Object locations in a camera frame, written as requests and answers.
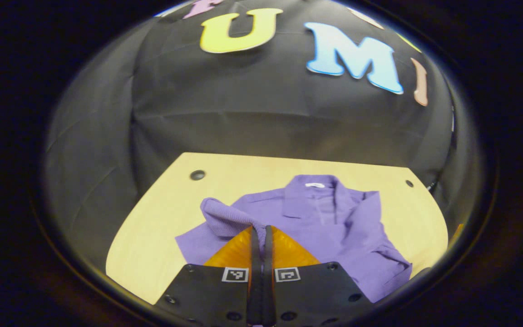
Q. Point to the purple knit shirt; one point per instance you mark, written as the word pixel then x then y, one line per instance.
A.
pixel 334 227

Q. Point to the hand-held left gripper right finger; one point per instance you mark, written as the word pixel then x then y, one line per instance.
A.
pixel 311 295

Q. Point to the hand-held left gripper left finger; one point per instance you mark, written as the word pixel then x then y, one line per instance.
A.
pixel 225 299

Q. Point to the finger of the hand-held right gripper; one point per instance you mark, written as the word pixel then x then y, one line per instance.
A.
pixel 457 231

